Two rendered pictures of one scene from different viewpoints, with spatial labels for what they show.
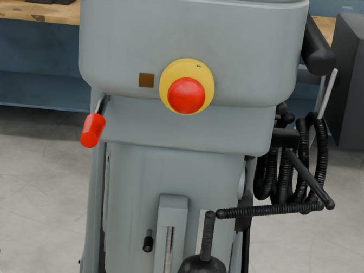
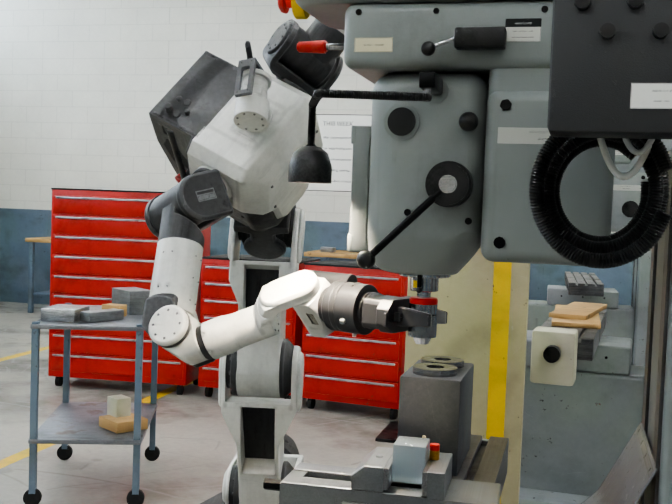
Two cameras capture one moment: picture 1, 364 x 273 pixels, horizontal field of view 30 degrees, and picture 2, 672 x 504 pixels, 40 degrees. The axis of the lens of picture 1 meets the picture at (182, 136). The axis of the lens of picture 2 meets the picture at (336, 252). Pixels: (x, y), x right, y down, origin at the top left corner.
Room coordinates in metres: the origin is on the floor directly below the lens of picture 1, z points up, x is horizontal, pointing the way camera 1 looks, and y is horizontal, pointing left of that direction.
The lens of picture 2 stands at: (1.20, -1.53, 1.42)
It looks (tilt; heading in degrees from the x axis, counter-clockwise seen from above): 3 degrees down; 105
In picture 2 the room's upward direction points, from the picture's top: 2 degrees clockwise
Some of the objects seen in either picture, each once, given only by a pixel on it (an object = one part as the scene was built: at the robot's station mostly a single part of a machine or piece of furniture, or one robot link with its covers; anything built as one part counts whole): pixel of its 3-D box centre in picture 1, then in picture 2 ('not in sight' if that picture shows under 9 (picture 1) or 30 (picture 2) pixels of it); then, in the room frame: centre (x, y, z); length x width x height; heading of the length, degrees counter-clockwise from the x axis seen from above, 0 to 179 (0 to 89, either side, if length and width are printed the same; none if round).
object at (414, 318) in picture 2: not in sight; (412, 318); (0.92, -0.02, 1.24); 0.06 x 0.02 x 0.03; 161
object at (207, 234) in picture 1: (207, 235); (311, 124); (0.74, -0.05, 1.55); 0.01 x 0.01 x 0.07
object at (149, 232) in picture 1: (149, 236); not in sight; (0.83, 0.03, 1.49); 0.06 x 0.01 x 0.01; 1
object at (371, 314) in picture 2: not in sight; (376, 312); (0.85, 0.03, 1.23); 0.13 x 0.12 x 0.10; 71
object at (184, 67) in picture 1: (186, 86); (301, 1); (0.70, 0.00, 1.76); 0.06 x 0.02 x 0.06; 91
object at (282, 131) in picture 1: (271, 142); (430, 89); (0.95, -0.14, 1.60); 0.08 x 0.02 x 0.04; 91
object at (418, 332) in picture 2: not in sight; (422, 319); (0.93, 0.00, 1.23); 0.05 x 0.05 x 0.06
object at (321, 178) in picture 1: (277, 160); (598, 191); (1.20, -0.19, 1.45); 0.18 x 0.16 x 0.21; 1
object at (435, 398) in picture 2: not in sight; (436, 411); (0.91, 0.36, 1.00); 0.22 x 0.12 x 0.20; 91
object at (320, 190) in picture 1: (307, 176); (372, 95); (0.88, -0.19, 1.58); 0.17 x 0.01 x 0.01; 14
